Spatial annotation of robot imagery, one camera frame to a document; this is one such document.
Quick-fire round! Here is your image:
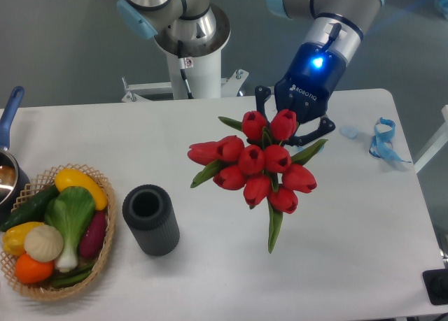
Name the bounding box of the yellow squash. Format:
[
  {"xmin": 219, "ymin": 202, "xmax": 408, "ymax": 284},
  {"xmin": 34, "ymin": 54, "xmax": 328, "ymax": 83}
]
[{"xmin": 55, "ymin": 168, "xmax": 108, "ymax": 211}]

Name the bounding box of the blue ribbon strap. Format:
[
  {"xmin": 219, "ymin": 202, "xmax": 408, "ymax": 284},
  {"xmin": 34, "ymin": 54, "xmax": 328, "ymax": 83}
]
[{"xmin": 368, "ymin": 117, "xmax": 413, "ymax": 164}]

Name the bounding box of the blue handled saucepan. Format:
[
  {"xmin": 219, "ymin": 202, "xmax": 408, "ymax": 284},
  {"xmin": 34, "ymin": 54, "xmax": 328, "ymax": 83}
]
[{"xmin": 1, "ymin": 86, "xmax": 29, "ymax": 223}]

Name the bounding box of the orange fruit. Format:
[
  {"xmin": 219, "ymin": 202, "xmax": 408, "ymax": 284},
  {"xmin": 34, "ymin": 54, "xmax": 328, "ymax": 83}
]
[{"xmin": 15, "ymin": 253, "xmax": 54, "ymax": 284}]

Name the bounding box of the woven wicker basket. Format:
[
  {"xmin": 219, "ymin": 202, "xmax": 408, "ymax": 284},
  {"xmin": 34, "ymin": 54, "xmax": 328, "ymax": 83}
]
[{"xmin": 1, "ymin": 164, "xmax": 116, "ymax": 301}]

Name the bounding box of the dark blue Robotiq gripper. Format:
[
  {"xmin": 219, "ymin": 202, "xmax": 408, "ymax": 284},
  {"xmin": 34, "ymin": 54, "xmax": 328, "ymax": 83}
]
[{"xmin": 254, "ymin": 13, "xmax": 365, "ymax": 148}]

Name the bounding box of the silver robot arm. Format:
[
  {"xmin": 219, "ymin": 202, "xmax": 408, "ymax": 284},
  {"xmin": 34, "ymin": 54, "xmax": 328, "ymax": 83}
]
[{"xmin": 116, "ymin": 0, "xmax": 384, "ymax": 146}]

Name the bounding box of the cream white garlic bulb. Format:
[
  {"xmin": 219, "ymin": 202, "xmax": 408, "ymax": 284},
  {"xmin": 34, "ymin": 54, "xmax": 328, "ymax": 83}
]
[{"xmin": 24, "ymin": 224, "xmax": 64, "ymax": 262}]

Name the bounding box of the purple sweet potato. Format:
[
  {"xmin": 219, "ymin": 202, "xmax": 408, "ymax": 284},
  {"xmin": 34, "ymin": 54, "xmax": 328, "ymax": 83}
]
[{"xmin": 78, "ymin": 211, "xmax": 106, "ymax": 258}]

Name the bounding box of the green bok choy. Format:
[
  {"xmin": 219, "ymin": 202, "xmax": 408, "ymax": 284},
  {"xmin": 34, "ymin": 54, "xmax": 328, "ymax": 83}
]
[{"xmin": 44, "ymin": 186, "xmax": 95, "ymax": 273}]

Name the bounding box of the yellow bell pepper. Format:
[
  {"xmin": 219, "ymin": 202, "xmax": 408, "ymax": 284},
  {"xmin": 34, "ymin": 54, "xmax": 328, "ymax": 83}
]
[{"xmin": 2, "ymin": 222, "xmax": 44, "ymax": 257}]

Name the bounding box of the green bean pod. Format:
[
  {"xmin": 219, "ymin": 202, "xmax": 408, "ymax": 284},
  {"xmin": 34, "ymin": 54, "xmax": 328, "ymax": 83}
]
[{"xmin": 49, "ymin": 262, "xmax": 94, "ymax": 289}]

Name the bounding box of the green cucumber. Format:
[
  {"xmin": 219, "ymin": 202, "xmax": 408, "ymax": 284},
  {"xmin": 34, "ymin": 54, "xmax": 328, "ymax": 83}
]
[{"xmin": 1, "ymin": 185, "xmax": 59, "ymax": 232}]

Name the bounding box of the dark grey ribbed vase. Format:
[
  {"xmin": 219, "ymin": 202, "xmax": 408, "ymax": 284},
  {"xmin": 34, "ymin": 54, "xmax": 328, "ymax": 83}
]
[{"xmin": 122, "ymin": 185, "xmax": 180, "ymax": 257}]

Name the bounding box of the black device at table edge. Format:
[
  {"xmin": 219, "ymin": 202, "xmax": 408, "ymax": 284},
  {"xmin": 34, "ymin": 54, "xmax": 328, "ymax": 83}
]
[{"xmin": 422, "ymin": 269, "xmax": 447, "ymax": 306}]

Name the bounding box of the small light blue cap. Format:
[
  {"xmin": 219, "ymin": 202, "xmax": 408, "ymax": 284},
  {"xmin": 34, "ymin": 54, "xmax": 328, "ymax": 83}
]
[{"xmin": 339, "ymin": 126, "xmax": 358, "ymax": 139}]

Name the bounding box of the white metal base frame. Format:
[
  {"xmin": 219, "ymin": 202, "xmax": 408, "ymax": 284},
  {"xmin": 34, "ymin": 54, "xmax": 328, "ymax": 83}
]
[{"xmin": 121, "ymin": 69, "xmax": 249, "ymax": 103}]

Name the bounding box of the red tulip bouquet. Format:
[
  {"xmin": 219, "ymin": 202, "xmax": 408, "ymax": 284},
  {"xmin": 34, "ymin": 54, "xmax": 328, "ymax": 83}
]
[{"xmin": 188, "ymin": 109, "xmax": 326, "ymax": 252}]

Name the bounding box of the white frame at right edge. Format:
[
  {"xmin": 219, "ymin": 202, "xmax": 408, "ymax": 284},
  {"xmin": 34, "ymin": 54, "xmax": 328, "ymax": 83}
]
[{"xmin": 414, "ymin": 105, "xmax": 447, "ymax": 173}]

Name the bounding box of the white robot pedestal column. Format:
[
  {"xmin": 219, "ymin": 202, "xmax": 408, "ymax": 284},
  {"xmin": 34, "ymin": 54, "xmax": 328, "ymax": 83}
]
[{"xmin": 155, "ymin": 4, "xmax": 231, "ymax": 100}]

